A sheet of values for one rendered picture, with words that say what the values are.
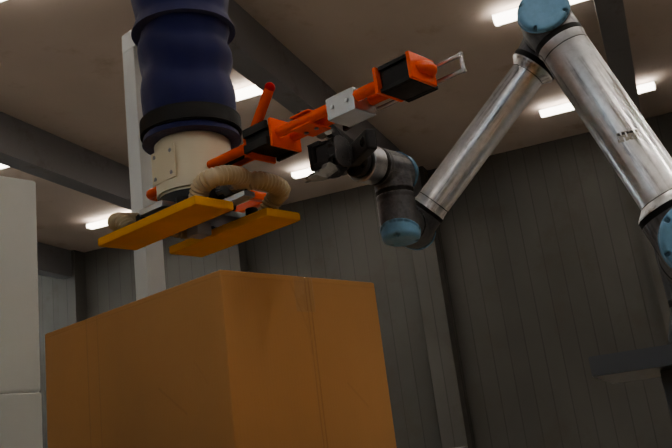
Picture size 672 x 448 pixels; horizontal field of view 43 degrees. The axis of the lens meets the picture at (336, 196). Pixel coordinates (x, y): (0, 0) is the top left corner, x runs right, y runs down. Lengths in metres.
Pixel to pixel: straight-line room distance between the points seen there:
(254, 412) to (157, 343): 0.25
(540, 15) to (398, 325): 9.01
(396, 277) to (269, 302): 9.40
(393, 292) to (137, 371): 9.33
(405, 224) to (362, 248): 9.19
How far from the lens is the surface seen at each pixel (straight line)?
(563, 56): 1.97
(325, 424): 1.57
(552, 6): 2.01
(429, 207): 2.07
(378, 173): 1.92
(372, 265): 11.03
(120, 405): 1.69
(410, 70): 1.47
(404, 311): 10.82
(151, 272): 4.85
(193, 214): 1.73
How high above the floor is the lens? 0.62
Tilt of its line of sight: 17 degrees up
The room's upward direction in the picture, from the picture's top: 7 degrees counter-clockwise
